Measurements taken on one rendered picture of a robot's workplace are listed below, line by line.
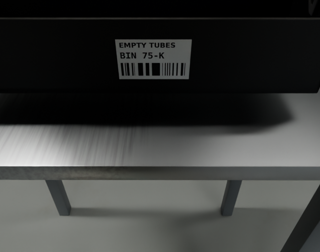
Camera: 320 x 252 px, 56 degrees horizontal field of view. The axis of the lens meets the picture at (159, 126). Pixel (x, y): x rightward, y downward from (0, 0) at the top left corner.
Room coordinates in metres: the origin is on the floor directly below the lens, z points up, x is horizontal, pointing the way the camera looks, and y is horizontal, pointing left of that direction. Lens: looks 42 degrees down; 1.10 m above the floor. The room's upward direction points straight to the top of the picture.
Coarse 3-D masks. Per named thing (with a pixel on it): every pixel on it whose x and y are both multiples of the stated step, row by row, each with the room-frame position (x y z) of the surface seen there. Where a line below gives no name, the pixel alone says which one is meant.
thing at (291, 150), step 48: (0, 96) 0.40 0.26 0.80; (48, 96) 0.40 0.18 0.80; (96, 96) 0.40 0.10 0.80; (144, 96) 0.40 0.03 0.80; (192, 96) 0.40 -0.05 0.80; (240, 96) 0.40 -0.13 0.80; (288, 96) 0.40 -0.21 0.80; (0, 144) 0.29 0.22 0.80; (48, 144) 0.29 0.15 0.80; (96, 144) 0.29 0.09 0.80; (144, 144) 0.29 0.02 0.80; (192, 144) 0.29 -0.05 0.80; (240, 144) 0.29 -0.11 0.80; (288, 144) 0.29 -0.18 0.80; (288, 240) 0.29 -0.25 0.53
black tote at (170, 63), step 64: (0, 0) 0.52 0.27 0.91; (64, 0) 0.52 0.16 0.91; (128, 0) 0.52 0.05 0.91; (192, 0) 0.52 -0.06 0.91; (256, 0) 0.52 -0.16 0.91; (0, 64) 0.35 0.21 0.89; (64, 64) 0.35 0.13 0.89; (128, 64) 0.35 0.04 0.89; (192, 64) 0.35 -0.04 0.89; (256, 64) 0.35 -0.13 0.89
